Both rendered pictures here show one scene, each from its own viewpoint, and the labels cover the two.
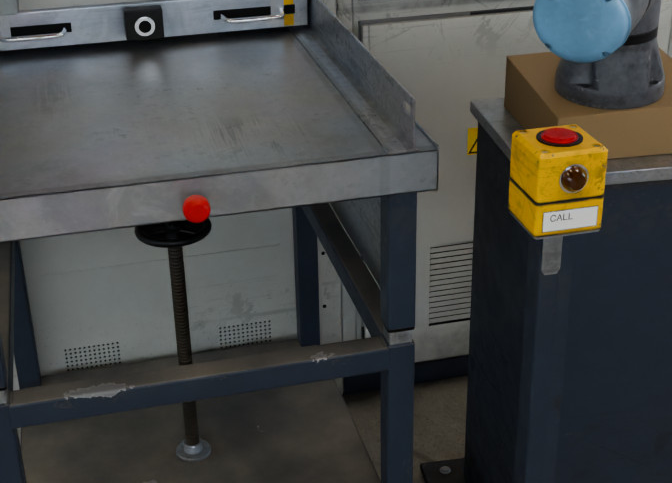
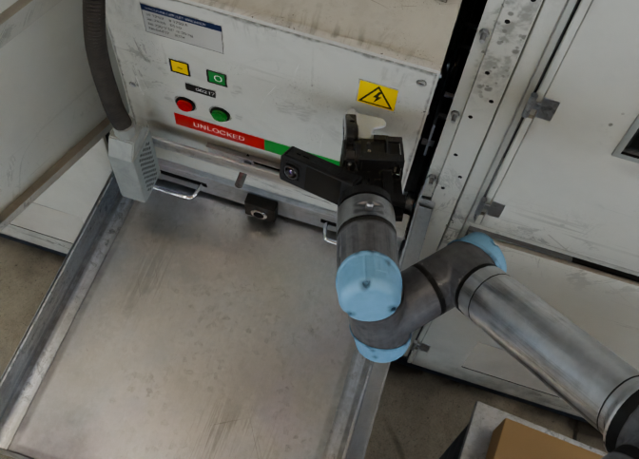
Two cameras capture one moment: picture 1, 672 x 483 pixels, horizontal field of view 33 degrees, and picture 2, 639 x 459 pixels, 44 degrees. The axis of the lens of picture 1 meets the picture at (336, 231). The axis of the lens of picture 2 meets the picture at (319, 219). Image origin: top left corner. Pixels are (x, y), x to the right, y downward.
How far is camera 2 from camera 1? 1.36 m
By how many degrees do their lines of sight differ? 37
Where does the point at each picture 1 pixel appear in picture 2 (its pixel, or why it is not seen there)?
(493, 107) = (484, 426)
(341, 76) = (358, 374)
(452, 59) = (540, 277)
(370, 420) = (391, 396)
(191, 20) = (301, 216)
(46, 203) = not seen: outside the picture
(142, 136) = (160, 401)
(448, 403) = (451, 411)
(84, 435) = not seen: hidden behind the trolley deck
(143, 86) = (214, 300)
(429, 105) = not seen: hidden behind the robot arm
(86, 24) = (218, 188)
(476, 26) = (571, 272)
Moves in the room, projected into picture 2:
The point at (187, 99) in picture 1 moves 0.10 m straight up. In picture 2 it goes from (228, 347) to (226, 325)
